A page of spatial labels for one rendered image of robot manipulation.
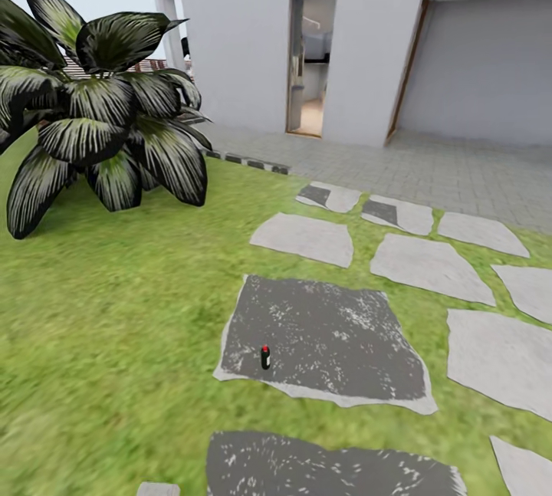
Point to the fixed window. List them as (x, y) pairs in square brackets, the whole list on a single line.
[(312, 23)]

